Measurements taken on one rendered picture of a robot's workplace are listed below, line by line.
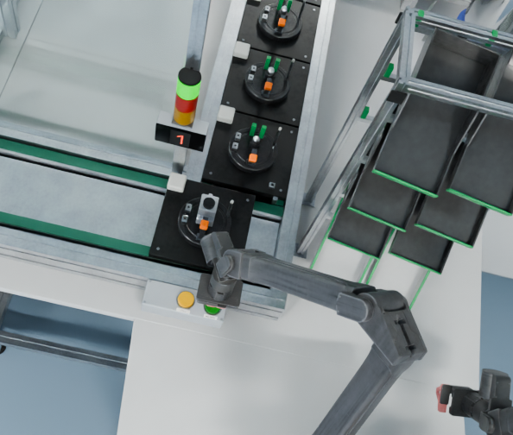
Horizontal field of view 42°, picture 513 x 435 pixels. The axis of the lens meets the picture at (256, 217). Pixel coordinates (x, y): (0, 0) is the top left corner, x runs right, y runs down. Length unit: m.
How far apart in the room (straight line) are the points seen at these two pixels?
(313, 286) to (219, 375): 0.59
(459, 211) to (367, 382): 0.49
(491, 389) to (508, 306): 1.58
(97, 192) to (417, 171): 0.91
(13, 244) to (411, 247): 0.98
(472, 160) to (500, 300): 1.83
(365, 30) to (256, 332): 1.16
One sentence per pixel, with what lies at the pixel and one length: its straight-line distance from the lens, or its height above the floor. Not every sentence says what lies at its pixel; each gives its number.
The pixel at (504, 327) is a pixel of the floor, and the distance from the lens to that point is 3.10.
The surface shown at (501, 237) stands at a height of 0.47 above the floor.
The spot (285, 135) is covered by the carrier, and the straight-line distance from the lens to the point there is 1.94.
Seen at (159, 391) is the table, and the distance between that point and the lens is 1.73.
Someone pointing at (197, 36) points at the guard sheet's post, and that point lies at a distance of 1.39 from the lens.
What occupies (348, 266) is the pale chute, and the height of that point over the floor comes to 1.04.
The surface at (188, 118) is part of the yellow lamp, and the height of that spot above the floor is 1.29.
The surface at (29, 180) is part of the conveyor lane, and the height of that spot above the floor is 0.92.
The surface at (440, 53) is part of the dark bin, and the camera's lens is 1.37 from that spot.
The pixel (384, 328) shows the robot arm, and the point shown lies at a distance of 1.11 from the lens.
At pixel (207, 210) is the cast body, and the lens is 1.65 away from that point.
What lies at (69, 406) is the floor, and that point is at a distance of 2.61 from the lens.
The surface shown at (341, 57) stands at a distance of 2.32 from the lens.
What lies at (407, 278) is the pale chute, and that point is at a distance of 1.76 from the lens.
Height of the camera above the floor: 2.56
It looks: 62 degrees down
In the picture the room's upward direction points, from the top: 22 degrees clockwise
